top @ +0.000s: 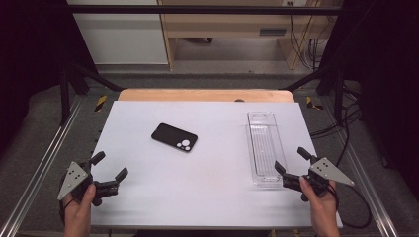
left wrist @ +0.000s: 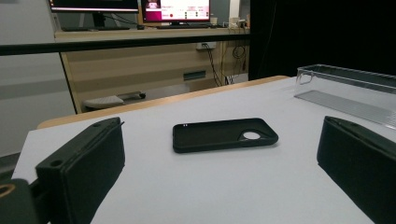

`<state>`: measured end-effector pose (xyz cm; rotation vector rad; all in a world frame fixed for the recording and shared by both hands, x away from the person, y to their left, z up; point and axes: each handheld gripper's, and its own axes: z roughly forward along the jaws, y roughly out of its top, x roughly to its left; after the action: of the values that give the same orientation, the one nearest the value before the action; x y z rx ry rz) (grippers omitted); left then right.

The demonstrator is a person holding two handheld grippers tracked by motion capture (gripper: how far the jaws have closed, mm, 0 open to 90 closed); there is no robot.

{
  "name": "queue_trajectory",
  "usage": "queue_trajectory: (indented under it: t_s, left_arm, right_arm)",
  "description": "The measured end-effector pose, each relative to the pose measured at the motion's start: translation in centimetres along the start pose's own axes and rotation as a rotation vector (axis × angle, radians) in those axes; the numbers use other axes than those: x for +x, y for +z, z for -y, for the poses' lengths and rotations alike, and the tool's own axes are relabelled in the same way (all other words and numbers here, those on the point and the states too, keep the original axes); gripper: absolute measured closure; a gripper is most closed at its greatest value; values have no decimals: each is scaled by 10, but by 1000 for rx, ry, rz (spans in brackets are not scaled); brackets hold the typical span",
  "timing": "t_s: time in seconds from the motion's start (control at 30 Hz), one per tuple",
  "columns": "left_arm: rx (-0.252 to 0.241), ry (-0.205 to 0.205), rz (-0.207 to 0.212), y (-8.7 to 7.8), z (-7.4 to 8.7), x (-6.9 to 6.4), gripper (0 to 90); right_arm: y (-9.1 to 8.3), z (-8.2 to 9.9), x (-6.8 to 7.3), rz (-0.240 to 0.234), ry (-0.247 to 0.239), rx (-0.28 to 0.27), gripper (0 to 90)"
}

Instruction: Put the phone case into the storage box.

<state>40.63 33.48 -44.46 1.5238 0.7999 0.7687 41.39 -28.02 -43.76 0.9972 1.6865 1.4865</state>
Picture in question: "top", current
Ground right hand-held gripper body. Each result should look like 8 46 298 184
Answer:
282 156 356 202

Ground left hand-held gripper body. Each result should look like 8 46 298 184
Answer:
57 160 121 207

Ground person's left hand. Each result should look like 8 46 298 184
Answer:
61 183 98 219

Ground person's right hand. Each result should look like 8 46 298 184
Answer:
298 176 339 215

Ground clear plastic tray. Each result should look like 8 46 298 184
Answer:
245 111 291 190

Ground yellow black hazard tape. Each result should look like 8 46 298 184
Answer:
305 96 325 112
94 95 109 113

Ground white table board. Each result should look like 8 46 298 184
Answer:
90 100 344 230

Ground wooden table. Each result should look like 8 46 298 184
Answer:
117 88 295 104

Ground black curtain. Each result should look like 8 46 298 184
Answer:
0 0 98 156
317 0 419 192

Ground white cabinet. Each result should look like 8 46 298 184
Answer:
65 0 170 66

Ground light wooden desk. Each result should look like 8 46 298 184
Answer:
157 0 344 71

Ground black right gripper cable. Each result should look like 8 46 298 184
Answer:
327 183 341 212

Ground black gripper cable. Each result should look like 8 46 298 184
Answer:
327 183 341 212
58 197 76 226

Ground aluminium floor rail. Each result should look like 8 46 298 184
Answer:
319 98 401 237
0 94 85 237

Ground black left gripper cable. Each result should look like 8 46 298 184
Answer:
58 197 76 226

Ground black floor cable bundle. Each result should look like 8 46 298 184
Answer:
309 83 364 139

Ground long black floor cable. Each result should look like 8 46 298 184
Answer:
329 108 374 230

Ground black frame strut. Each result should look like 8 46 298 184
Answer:
279 62 348 125
59 61 125 126

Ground hanging desk cables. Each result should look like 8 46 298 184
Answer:
289 13 332 71

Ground black horizontal frame bar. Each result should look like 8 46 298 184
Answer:
65 4 345 16

